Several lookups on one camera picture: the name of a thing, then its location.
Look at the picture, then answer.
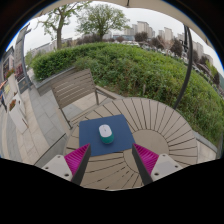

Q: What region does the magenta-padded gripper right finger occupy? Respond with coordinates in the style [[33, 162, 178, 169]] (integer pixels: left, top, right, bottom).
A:
[[131, 143, 184, 186]]

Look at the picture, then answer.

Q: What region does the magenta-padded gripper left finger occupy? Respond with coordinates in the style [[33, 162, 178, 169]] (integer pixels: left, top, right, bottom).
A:
[[41, 143, 92, 186]]

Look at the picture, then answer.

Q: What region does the white and teal computer mouse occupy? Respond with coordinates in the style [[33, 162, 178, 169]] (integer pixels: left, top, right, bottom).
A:
[[98, 124, 115, 145]]

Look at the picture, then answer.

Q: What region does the dark blue mouse pad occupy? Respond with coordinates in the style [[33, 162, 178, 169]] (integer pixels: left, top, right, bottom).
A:
[[78, 114, 137, 158]]

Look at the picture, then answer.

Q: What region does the slatted wooden outdoor chair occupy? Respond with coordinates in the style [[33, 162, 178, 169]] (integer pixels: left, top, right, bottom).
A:
[[49, 68, 116, 130]]

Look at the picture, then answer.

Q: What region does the green hedge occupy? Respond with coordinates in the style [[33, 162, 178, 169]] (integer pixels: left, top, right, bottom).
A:
[[31, 42, 224, 145]]

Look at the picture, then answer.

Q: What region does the dark curved umbrella pole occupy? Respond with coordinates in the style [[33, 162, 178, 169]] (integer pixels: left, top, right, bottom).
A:
[[173, 24, 194, 110]]

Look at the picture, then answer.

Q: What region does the dark standing sign board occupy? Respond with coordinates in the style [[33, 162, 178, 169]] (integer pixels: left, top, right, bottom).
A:
[[13, 23, 34, 95]]

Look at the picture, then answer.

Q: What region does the group of apartment buildings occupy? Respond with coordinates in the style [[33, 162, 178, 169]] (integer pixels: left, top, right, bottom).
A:
[[124, 20, 214, 68]]

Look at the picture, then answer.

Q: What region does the thin-crowned tree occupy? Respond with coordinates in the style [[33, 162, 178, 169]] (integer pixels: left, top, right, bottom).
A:
[[37, 0, 92, 51]]

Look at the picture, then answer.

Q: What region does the round leafy green tree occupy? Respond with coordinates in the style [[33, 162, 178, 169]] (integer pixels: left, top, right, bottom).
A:
[[76, 3, 131, 43]]

